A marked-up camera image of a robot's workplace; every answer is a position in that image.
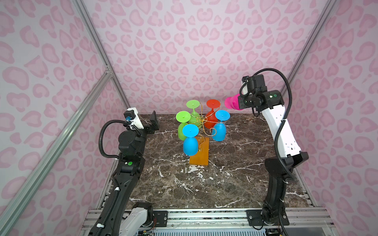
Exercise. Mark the green wine glass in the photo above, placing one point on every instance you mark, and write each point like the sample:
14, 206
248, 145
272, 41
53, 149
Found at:
195, 118
183, 117

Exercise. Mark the orange wooden rack base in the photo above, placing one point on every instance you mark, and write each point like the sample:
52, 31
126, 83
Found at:
202, 156

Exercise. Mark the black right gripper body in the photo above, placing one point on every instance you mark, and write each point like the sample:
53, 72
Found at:
247, 101

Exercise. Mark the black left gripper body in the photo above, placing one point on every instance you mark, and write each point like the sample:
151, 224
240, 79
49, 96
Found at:
147, 131

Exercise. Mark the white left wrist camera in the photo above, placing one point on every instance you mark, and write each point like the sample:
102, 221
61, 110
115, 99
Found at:
131, 115

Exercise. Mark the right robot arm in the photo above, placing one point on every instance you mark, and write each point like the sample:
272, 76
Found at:
254, 94

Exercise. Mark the red wine glass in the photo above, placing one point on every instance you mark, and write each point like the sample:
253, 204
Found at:
211, 119

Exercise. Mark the blue front wine glass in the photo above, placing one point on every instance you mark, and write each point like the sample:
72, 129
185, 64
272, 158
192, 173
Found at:
190, 145

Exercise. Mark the green rear wine glass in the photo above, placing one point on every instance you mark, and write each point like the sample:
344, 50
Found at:
195, 118

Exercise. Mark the gold wire glass rack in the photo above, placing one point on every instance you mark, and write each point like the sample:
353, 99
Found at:
203, 132

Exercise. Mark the green left wine glass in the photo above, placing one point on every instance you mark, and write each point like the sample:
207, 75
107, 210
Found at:
183, 117

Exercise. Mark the aluminium frame post right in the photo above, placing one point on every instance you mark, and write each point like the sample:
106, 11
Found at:
317, 29

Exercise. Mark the aluminium frame post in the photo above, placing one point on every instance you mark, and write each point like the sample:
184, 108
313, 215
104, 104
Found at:
317, 29
89, 26

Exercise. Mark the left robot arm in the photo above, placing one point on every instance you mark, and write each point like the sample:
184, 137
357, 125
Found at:
132, 141

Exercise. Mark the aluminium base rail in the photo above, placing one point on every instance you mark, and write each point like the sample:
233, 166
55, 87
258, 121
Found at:
299, 221

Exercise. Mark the magenta wine glass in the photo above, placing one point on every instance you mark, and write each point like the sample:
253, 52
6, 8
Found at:
232, 102

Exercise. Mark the blue wine glass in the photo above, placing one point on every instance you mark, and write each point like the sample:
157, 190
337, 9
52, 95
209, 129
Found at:
219, 129
190, 145

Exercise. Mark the aluminium frame post left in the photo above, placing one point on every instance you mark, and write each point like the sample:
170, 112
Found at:
89, 26

